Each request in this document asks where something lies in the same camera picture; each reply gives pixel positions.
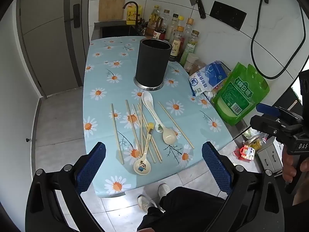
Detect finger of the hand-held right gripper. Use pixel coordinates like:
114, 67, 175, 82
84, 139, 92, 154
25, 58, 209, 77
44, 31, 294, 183
249, 115, 294, 147
256, 103, 303, 124

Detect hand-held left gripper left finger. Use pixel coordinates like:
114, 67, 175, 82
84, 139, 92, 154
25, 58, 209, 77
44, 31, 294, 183
25, 141, 107, 232

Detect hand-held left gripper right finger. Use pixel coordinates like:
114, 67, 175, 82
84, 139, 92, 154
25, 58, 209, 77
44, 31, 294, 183
201, 141, 285, 232

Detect wooden chopstick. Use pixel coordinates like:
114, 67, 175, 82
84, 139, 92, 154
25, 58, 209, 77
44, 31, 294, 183
111, 103, 124, 165

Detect cartoon print ceramic spoon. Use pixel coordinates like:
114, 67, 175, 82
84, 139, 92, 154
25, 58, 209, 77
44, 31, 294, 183
133, 123, 155, 175

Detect group of wooden chopsticks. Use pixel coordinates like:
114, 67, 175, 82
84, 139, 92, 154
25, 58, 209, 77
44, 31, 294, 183
125, 97, 195, 163

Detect white ceramic spoon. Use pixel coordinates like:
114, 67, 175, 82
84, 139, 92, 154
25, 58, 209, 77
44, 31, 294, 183
141, 91, 163, 133

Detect black cylindrical utensil holder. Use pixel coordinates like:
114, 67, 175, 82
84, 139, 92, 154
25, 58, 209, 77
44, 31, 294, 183
133, 38, 172, 91

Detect person's right hand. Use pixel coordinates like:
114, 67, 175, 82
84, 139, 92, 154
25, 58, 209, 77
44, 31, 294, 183
282, 148, 309, 184

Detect white storage box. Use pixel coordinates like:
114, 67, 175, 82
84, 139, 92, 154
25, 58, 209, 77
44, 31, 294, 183
257, 141, 284, 174

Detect red snack packet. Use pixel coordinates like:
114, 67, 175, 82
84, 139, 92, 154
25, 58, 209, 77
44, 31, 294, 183
233, 144, 256, 161

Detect green sugar bag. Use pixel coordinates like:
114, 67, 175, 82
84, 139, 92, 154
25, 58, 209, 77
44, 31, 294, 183
211, 62, 270, 126

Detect person's legs black pants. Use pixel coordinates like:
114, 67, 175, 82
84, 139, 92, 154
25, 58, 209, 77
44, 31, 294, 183
136, 187, 232, 232

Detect white sneaker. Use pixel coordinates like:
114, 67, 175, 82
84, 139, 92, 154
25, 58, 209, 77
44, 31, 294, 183
158, 184, 171, 199
137, 194, 156, 214

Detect blue white salt bag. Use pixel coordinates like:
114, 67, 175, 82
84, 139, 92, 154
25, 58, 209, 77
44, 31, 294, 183
189, 61, 228, 97

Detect clear spice jar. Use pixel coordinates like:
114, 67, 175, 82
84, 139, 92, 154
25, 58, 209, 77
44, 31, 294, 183
191, 59, 207, 76

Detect white lidded plastic jar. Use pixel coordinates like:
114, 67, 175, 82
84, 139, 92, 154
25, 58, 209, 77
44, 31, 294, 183
183, 53, 199, 74

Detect blue daisy print tablecloth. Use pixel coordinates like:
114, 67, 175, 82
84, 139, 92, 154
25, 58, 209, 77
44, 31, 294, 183
82, 36, 233, 199

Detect row of condiment bottles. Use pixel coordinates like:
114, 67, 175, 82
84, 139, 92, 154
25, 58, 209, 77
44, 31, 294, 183
145, 5, 200, 68

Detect grey door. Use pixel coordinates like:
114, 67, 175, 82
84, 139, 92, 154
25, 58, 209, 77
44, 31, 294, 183
19, 0, 85, 97

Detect dark kitchen sink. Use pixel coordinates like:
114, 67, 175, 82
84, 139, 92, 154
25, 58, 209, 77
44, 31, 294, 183
94, 22, 145, 40

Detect yellow cooking oil jug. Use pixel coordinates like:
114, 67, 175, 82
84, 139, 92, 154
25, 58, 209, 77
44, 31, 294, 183
126, 2, 143, 25

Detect black curved faucet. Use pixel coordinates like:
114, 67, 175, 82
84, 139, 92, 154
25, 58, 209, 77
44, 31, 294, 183
123, 2, 143, 27

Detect wooden cutting board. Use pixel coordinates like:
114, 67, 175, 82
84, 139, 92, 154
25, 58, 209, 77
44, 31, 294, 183
98, 0, 126, 22

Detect black wall panel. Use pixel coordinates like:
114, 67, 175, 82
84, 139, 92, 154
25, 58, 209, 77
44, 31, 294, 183
209, 1, 247, 31

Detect black door lock handle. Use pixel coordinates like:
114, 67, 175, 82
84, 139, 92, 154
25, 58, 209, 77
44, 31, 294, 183
70, 3, 81, 28

